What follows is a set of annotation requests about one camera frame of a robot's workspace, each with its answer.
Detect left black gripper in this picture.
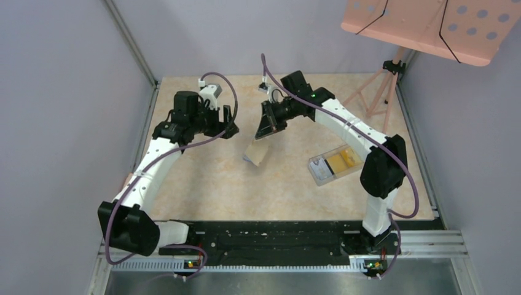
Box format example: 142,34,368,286
190,101,238,138

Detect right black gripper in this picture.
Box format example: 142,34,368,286
256,96,300,140

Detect clear plastic card box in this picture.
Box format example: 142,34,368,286
307,144,364,186

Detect yellow credit card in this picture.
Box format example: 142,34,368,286
326,147,363,175

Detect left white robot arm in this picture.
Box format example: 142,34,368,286
98,88,239,256

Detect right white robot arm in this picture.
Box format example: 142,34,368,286
255,71,407,254

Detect grey credit card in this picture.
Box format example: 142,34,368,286
308,158,333,182

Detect pink music stand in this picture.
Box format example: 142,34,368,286
341,0,520,117

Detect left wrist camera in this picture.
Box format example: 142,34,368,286
198,79,222,100

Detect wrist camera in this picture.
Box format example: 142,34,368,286
258,82,270,93
198,79,222,100

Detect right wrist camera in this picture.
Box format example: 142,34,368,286
258,82,270,93

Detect wooden mallet handle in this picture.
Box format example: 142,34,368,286
122,173,133,190

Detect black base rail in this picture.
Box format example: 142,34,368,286
159,219,402,267

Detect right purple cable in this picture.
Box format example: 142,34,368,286
260,53,420,280

